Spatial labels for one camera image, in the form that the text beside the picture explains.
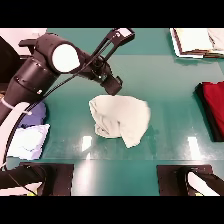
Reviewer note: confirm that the white T-shirt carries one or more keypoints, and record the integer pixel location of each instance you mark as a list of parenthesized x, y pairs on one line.
[(123, 118)]

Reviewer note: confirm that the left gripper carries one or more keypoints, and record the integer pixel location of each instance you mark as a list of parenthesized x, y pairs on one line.
[(107, 79)]

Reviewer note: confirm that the black garment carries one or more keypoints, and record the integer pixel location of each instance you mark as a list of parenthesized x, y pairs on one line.
[(204, 110)]

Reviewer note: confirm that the red garment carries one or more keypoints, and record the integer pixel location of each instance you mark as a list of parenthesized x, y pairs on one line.
[(215, 101)]

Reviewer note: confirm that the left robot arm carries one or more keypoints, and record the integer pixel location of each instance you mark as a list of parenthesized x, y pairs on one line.
[(31, 75)]

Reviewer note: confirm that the pale blue garment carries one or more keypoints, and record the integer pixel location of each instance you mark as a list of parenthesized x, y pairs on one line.
[(28, 141)]

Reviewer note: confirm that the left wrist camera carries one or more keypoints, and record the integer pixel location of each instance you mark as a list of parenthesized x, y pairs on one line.
[(120, 34)]

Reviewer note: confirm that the purple garment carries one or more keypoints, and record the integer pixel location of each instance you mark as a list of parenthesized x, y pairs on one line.
[(35, 115)]

